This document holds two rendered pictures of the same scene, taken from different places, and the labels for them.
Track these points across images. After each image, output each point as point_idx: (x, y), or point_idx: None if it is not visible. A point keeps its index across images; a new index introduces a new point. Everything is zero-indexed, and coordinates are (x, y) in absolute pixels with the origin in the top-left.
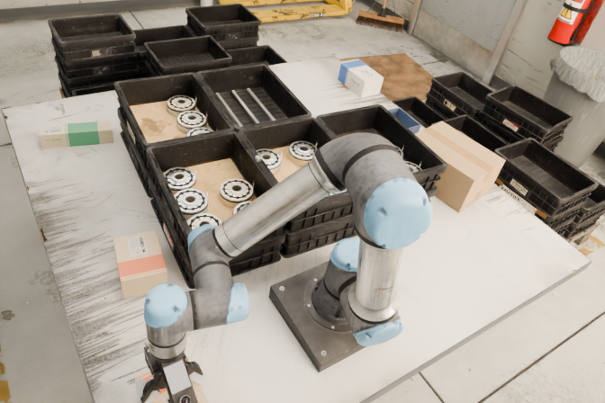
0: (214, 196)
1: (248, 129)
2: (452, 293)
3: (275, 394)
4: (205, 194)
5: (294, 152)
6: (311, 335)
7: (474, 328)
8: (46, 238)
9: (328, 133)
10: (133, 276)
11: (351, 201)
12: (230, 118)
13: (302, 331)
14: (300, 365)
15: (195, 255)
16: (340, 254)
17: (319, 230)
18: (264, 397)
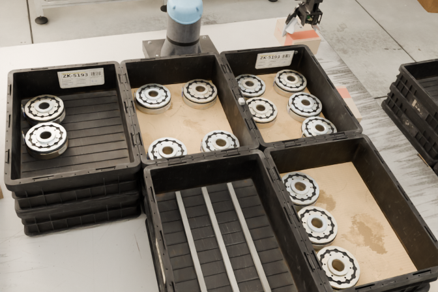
0: (279, 119)
1: (246, 148)
2: (73, 61)
3: (236, 39)
4: (289, 122)
5: (181, 149)
6: (209, 45)
7: (78, 40)
8: (418, 156)
9: (137, 130)
10: (336, 87)
11: (147, 73)
12: (267, 171)
13: (214, 49)
14: (218, 47)
15: None
16: (198, 0)
17: None
18: (243, 39)
